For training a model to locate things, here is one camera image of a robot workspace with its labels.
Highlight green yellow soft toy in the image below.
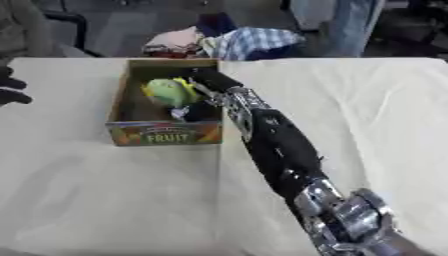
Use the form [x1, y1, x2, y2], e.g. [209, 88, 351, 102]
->
[140, 77, 203, 109]

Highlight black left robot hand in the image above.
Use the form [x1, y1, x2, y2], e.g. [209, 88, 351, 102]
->
[0, 65, 35, 107]

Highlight blue white checked cloth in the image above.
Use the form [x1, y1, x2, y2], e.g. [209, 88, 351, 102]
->
[199, 26, 307, 61]

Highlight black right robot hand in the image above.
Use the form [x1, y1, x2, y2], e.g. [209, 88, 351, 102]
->
[168, 67, 245, 122]

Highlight black chair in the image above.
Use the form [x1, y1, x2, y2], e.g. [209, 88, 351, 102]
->
[364, 0, 448, 58]
[42, 9, 105, 58]

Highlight person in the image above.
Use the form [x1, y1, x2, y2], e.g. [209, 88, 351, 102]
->
[0, 0, 58, 58]
[323, 0, 389, 58]

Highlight white pink cloth bundle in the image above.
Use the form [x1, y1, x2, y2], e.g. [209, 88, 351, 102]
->
[141, 26, 207, 59]

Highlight cardboard box with fruit print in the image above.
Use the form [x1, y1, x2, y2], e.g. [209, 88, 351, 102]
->
[105, 58, 226, 147]

